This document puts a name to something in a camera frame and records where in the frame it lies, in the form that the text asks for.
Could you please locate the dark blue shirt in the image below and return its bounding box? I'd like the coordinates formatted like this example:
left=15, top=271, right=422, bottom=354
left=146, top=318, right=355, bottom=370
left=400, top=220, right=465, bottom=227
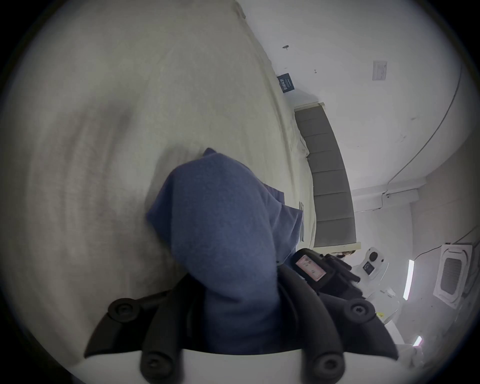
left=146, top=147, right=305, bottom=355

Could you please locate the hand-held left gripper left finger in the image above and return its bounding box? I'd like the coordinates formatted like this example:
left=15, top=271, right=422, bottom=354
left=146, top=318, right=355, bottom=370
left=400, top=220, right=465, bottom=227
left=84, top=273, right=206, bottom=384

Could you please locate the grey padded headboard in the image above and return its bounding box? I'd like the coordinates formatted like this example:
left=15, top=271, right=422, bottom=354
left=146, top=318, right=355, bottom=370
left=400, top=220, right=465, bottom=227
left=294, top=103, right=363, bottom=253

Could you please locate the bed with beige sheet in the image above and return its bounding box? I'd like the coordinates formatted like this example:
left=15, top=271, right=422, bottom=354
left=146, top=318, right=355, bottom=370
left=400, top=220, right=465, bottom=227
left=4, top=0, right=316, bottom=370

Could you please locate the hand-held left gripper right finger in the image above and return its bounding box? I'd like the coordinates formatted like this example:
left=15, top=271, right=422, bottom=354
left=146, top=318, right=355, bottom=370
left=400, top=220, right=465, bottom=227
left=277, top=263, right=399, bottom=384

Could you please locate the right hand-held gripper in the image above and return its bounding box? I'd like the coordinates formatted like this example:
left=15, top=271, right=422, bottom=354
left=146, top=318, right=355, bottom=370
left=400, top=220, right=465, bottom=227
left=292, top=246, right=399, bottom=325

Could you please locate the dark blue wall sign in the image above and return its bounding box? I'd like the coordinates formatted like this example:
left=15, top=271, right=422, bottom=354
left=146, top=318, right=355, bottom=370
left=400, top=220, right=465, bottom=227
left=277, top=73, right=296, bottom=94

